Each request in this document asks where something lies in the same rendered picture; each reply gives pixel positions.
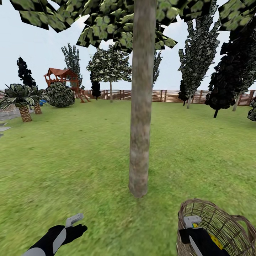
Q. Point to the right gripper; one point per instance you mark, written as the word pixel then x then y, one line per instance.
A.
pixel 184 233

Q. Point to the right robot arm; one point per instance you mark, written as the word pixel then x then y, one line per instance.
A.
pixel 199 238

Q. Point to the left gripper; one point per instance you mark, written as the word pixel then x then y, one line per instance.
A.
pixel 76 232

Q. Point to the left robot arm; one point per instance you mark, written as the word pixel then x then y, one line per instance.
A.
pixel 57 236

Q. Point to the wicker basket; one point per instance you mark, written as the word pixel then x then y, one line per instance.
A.
pixel 247 241

